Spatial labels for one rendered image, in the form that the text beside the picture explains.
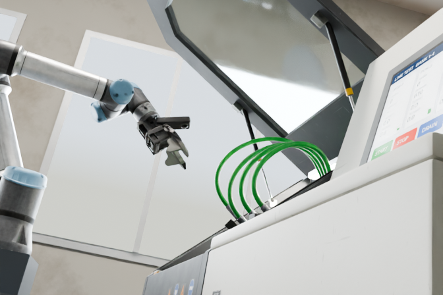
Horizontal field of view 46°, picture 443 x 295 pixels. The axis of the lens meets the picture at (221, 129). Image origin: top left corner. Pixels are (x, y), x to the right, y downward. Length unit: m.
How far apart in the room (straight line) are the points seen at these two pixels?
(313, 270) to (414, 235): 0.19
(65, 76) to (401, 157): 1.21
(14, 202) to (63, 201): 1.81
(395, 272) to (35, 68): 1.28
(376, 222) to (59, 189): 2.82
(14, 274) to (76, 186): 1.92
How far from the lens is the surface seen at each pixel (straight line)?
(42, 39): 3.73
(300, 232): 0.73
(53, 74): 1.62
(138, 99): 1.78
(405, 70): 1.26
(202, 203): 3.29
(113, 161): 3.32
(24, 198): 1.47
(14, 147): 1.66
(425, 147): 0.54
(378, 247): 0.57
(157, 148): 1.71
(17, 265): 1.40
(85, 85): 1.62
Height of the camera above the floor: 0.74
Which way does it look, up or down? 24 degrees up
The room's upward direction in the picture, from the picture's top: 10 degrees clockwise
